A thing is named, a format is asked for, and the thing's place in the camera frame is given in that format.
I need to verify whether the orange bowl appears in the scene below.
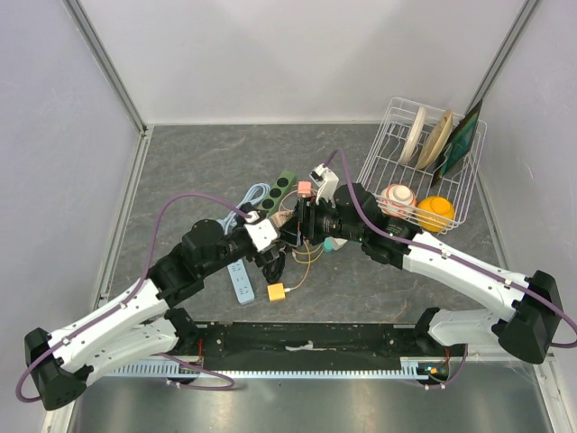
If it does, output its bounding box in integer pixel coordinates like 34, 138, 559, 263
415, 196, 455, 233

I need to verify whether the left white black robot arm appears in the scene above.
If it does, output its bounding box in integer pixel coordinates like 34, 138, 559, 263
24, 218, 297, 410

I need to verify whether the light blue cable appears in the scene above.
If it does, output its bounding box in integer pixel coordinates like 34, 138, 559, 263
215, 182, 271, 235

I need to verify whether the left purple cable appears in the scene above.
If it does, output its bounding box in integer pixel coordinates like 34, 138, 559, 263
15, 192, 258, 402

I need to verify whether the dark green square plate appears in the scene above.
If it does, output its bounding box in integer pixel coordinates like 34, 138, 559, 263
429, 99, 483, 188

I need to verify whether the beige plate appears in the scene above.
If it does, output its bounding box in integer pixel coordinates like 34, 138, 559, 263
416, 109, 453, 170

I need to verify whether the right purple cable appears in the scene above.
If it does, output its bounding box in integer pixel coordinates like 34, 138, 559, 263
324, 148, 577, 349

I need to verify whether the teal triangular power strip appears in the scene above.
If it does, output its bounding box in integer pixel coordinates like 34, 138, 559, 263
323, 237, 347, 253

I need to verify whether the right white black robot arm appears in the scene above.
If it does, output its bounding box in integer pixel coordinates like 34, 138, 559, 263
295, 184, 563, 364

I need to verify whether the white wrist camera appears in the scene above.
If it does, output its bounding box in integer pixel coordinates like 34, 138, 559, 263
244, 210, 279, 253
309, 164, 339, 202

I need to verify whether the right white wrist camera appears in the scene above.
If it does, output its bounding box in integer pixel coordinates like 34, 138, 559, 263
309, 164, 339, 202

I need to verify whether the pink usb cable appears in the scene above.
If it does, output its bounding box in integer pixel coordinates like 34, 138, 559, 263
277, 200, 325, 294

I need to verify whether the white plate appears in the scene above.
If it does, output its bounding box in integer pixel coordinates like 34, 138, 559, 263
398, 106, 426, 165

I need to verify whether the yellow usb charger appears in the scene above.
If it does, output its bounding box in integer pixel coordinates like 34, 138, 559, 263
267, 282, 290, 302

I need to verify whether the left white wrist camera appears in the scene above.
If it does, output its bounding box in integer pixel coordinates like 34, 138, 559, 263
244, 210, 279, 253

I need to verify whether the purple cable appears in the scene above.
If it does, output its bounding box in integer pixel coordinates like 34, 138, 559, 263
15, 192, 258, 402
324, 148, 577, 349

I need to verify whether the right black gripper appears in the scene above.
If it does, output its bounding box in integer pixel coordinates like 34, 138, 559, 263
278, 194, 365, 248

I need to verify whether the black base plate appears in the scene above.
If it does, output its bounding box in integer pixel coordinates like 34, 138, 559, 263
146, 320, 470, 372

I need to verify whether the pink cube socket adapter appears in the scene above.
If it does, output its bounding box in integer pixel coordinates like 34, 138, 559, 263
269, 210, 293, 230

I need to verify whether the pink usb charger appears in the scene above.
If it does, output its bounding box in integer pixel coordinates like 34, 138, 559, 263
297, 181, 313, 198

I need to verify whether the white wire dish rack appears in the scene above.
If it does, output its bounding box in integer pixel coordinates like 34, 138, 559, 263
357, 97, 487, 234

